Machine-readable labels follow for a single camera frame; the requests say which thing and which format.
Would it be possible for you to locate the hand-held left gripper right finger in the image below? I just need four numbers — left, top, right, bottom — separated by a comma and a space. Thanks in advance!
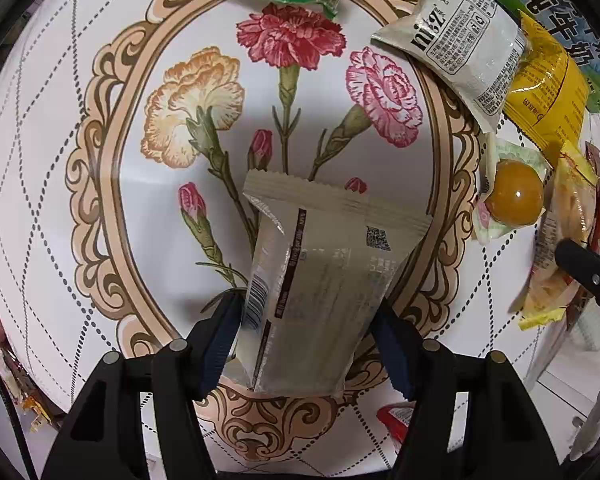
372, 304, 563, 480

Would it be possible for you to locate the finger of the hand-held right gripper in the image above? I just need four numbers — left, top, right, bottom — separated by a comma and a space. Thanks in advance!
554, 239, 600, 333

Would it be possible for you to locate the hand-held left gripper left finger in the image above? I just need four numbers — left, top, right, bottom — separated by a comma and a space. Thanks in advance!
40, 290, 246, 480

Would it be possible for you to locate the yellow biscuit packet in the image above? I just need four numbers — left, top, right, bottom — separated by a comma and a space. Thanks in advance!
519, 142, 600, 331

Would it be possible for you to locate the beige snack packet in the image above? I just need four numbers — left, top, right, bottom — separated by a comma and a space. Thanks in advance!
232, 169, 431, 398

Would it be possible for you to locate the egg yolk packet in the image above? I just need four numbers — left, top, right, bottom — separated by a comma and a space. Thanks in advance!
472, 132, 548, 246

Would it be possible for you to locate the yellow snack packet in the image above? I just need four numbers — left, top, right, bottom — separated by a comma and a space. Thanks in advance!
502, 10, 591, 153

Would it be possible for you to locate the white snack packet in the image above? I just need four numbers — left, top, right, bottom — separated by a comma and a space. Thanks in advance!
371, 0, 528, 132

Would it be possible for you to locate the red packet white label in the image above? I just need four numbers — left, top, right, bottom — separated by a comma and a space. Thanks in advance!
376, 404, 416, 443

